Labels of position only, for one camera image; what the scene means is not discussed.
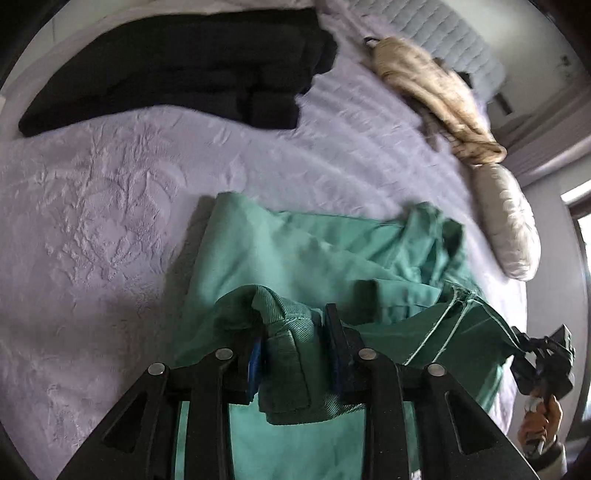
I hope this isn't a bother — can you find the lilac embossed bed blanket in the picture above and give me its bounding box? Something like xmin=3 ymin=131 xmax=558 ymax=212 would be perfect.
xmin=0 ymin=0 xmax=532 ymax=462

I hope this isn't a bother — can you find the grey quilted headboard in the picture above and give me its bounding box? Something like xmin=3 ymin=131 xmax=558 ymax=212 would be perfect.
xmin=397 ymin=0 xmax=509 ymax=100

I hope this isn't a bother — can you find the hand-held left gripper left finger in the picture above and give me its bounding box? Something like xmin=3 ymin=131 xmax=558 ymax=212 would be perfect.
xmin=58 ymin=339 xmax=266 ymax=480

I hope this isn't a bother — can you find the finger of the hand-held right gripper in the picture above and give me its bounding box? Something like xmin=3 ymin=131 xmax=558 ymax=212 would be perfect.
xmin=510 ymin=325 xmax=544 ymax=355

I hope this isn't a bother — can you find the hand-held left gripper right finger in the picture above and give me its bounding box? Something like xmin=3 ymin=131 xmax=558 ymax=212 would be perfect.
xmin=323 ymin=302 xmax=539 ymax=480

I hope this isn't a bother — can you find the round white pleated pillow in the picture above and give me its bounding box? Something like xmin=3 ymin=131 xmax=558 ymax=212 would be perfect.
xmin=471 ymin=162 xmax=542 ymax=281

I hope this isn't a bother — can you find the green work jacket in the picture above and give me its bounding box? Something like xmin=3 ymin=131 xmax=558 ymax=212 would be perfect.
xmin=173 ymin=191 xmax=529 ymax=480

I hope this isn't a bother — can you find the window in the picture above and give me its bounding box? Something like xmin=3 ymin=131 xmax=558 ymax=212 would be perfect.
xmin=561 ymin=185 xmax=591 ymax=287

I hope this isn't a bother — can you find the beige garment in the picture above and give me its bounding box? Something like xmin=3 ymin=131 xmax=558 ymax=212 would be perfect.
xmin=365 ymin=36 xmax=508 ymax=164

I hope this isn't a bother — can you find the person's right hand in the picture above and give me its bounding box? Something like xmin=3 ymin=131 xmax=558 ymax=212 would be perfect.
xmin=517 ymin=394 xmax=564 ymax=455

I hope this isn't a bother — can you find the black garment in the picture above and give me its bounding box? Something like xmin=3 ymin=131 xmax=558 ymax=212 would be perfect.
xmin=18 ymin=7 xmax=338 ymax=138

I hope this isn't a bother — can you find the person's right forearm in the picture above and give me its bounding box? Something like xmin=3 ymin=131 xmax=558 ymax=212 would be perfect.
xmin=526 ymin=443 xmax=578 ymax=480

